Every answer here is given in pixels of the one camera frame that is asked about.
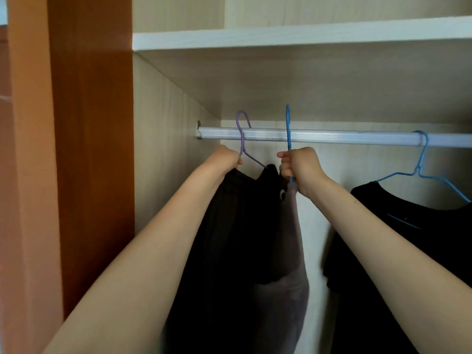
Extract white wardrobe shelf board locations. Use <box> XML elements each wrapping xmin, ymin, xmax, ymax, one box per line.
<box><xmin>132</xmin><ymin>16</ymin><xmax>472</xmax><ymax>52</ymax></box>

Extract metal closet rod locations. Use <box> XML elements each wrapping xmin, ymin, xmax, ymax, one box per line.
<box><xmin>196</xmin><ymin>120</ymin><xmax>472</xmax><ymax>149</ymax></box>

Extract person's right hand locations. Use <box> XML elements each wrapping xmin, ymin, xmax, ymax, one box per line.
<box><xmin>276</xmin><ymin>146</ymin><xmax>329</xmax><ymax>198</ymax></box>

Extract blue wire hanger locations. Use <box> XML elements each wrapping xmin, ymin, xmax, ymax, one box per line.
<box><xmin>285</xmin><ymin>103</ymin><xmax>296</xmax><ymax>185</ymax></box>
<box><xmin>374</xmin><ymin>129</ymin><xmax>472</xmax><ymax>230</ymax></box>

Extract black long pants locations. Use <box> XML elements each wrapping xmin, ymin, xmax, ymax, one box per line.
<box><xmin>164</xmin><ymin>164</ymin><xmax>293</xmax><ymax>354</ymax></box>

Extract person's left forearm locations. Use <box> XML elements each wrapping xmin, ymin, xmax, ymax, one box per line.
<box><xmin>42</xmin><ymin>167</ymin><xmax>231</xmax><ymax>354</ymax></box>

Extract person's right forearm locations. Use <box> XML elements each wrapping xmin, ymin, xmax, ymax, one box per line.
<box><xmin>305</xmin><ymin>176</ymin><xmax>472</xmax><ymax>354</ymax></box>

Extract grey-brown t-shirt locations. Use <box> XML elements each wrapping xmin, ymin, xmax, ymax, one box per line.
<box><xmin>253</xmin><ymin>180</ymin><xmax>310</xmax><ymax>354</ymax></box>

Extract purple wire hanger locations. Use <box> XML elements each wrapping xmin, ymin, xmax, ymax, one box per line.
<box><xmin>236</xmin><ymin>110</ymin><xmax>268</xmax><ymax>170</ymax></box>

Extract person's left hand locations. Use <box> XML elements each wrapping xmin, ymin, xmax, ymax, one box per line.
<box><xmin>201</xmin><ymin>145</ymin><xmax>244</xmax><ymax>181</ymax></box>

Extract black Li-Ning t-shirt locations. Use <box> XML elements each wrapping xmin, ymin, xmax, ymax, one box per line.
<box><xmin>322</xmin><ymin>181</ymin><xmax>472</xmax><ymax>354</ymax></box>

